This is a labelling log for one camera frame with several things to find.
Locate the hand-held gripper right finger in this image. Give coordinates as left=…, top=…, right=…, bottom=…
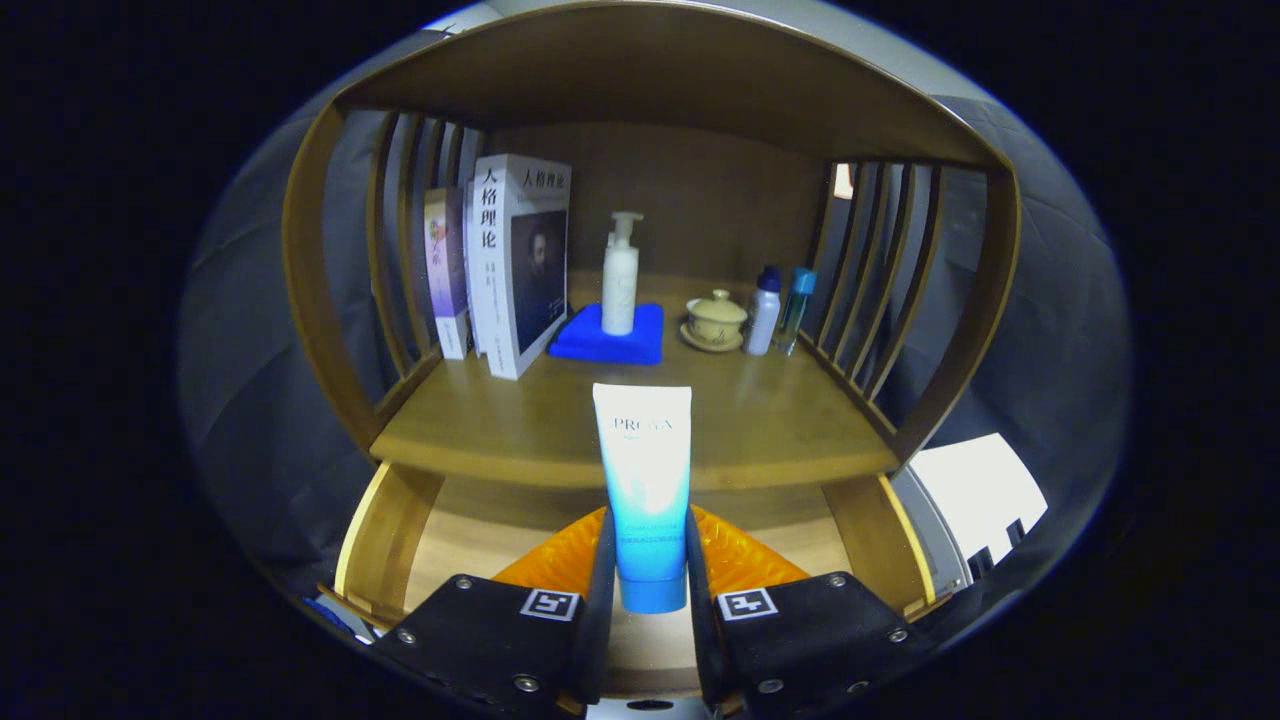
left=685, top=505, right=936, bottom=719

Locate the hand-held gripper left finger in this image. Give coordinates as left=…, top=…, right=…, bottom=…
left=370, top=507, right=616, bottom=716

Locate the brown wooden drawer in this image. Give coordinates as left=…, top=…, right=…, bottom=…
left=333, top=460, right=951, bottom=701

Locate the blue white cosmetic tube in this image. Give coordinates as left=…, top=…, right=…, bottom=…
left=592, top=383, right=694, bottom=614

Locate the brown wooden countertop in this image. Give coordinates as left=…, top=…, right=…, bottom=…
left=370, top=270, right=901, bottom=491

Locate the white panelled cabinet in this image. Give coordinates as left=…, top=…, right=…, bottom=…
left=890, top=433, right=1049, bottom=591

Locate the brown wooden cabinet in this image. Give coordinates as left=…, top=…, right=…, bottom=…
left=282, top=0, right=1023, bottom=491

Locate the blue folded cloth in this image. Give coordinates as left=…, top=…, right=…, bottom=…
left=548, top=303, right=666, bottom=366

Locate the yellow lidded teacup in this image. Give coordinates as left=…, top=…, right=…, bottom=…
left=680, top=289, right=749, bottom=353

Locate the white bottle blue cap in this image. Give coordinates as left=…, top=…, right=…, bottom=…
left=745, top=265, right=783, bottom=357

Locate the white pump bottle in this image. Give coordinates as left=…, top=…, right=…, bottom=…
left=601, top=211, right=644, bottom=337

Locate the teal slim bottle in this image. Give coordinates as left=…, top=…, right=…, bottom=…
left=775, top=267, right=818, bottom=356

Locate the thick white book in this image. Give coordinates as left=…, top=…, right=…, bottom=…
left=465, top=153, right=573, bottom=381

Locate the thin purple book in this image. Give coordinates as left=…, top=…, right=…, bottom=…
left=424, top=186, right=473, bottom=361

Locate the black backdrop cloth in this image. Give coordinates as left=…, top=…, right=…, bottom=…
left=178, top=60, right=1131, bottom=641

